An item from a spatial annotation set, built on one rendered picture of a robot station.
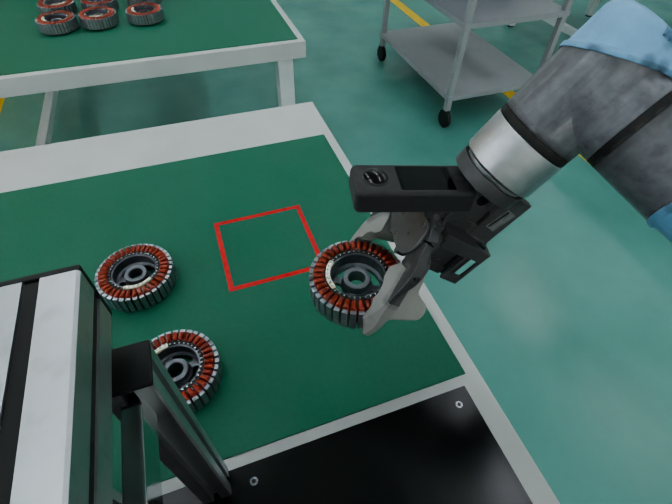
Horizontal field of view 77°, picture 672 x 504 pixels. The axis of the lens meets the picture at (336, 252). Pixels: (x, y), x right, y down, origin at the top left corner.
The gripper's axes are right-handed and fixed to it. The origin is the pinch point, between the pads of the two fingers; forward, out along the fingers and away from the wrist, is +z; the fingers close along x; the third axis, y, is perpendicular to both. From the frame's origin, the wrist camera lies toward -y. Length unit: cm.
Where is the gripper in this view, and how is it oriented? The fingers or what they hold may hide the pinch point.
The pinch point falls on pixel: (353, 283)
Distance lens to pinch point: 50.3
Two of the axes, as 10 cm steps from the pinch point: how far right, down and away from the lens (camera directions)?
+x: -0.9, -7.3, 6.8
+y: 8.3, 3.3, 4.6
